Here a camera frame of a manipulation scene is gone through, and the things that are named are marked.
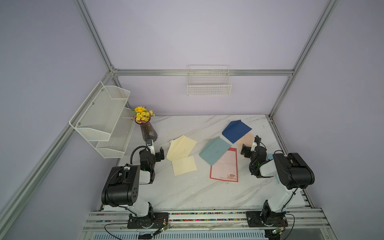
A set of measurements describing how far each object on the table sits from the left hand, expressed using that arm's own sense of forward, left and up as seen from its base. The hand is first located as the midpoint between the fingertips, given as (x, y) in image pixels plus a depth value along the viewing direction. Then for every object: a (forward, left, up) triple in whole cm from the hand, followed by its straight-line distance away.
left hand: (154, 149), depth 95 cm
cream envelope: (+5, -17, -4) cm, 18 cm away
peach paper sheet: (+14, -66, -8) cm, 67 cm away
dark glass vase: (+10, +4, +5) cm, 12 cm away
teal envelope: (+3, -40, -6) cm, 41 cm away
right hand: (+4, -64, -3) cm, 65 cm away
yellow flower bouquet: (+11, +4, +20) cm, 24 cm away
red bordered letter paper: (-10, -46, -6) cm, 48 cm away
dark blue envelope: (+20, -57, -4) cm, 60 cm away
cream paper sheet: (-8, -20, -6) cm, 22 cm away
